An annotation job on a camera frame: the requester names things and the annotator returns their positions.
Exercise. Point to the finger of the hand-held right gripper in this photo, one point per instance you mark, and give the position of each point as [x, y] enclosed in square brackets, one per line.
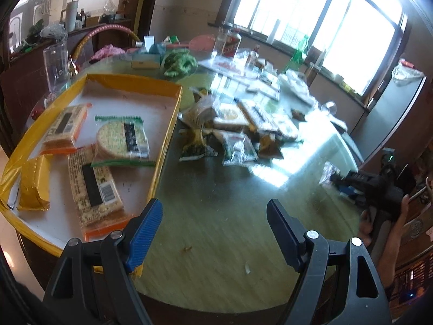
[348, 193]
[340, 178]

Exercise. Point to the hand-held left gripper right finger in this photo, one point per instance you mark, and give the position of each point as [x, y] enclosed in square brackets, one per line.
[283, 237]

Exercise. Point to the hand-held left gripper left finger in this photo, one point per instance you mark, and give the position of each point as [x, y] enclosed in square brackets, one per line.
[146, 232]

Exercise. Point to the pile of snack packets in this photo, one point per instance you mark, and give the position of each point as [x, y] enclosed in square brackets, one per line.
[233, 125]

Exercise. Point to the yellow cardboard tray box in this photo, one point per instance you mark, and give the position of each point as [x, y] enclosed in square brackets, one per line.
[135, 108]

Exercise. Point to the person's right forearm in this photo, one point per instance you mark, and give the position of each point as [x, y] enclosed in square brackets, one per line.
[389, 254]

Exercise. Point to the person's right hand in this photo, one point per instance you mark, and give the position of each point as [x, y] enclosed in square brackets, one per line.
[365, 223]

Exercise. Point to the orange barcode cracker packet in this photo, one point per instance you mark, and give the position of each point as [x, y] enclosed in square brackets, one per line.
[94, 189]

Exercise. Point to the wine glass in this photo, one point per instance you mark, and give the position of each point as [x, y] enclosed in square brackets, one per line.
[328, 108]

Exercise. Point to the green round cracker packet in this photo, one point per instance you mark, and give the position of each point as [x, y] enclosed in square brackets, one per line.
[121, 138]

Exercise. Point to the white plastic bag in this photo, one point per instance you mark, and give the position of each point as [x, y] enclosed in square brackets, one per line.
[406, 71]

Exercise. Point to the yellow snack packet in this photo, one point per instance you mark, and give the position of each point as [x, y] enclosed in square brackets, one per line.
[33, 182]

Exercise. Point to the orange square cracker packet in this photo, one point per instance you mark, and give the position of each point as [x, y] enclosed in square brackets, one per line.
[64, 128]

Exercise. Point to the green plastic bottle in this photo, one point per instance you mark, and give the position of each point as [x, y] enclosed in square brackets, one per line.
[298, 52]

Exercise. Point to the large window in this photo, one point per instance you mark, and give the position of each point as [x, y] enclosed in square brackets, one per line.
[318, 10]

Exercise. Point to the green knitted cloth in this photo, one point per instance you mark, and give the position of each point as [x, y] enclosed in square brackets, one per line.
[179, 62]

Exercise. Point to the teal tissue box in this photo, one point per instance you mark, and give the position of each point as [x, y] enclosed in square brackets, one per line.
[147, 57]

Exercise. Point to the clear glass jar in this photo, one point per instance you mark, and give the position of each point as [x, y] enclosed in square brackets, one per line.
[220, 40]

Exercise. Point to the pink cloth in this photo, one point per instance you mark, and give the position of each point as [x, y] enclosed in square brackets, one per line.
[107, 51]

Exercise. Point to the clear plastic cup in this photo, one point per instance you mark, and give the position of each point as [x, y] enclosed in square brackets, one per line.
[55, 67]

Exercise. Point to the wooden sideboard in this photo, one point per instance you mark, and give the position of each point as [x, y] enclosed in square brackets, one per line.
[23, 84]

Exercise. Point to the white tumbler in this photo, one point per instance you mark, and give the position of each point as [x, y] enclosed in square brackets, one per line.
[71, 17]

